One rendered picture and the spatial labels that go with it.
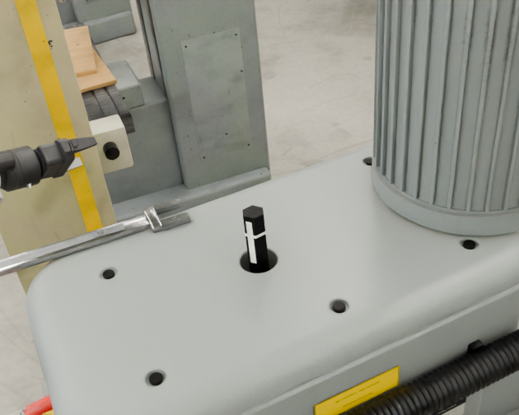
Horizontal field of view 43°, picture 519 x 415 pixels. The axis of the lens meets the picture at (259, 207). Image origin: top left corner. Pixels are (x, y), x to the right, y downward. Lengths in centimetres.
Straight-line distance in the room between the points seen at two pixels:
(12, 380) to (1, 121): 132
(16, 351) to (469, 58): 300
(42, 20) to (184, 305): 177
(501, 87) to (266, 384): 31
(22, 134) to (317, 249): 188
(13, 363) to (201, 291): 274
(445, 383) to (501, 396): 21
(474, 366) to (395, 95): 27
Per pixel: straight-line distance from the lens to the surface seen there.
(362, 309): 60
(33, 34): 231
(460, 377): 67
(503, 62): 59
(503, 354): 69
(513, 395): 89
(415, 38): 60
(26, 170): 150
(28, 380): 325
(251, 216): 61
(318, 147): 432
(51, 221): 264
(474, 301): 65
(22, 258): 71
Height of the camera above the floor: 232
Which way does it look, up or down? 37 degrees down
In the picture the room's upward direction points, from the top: 6 degrees counter-clockwise
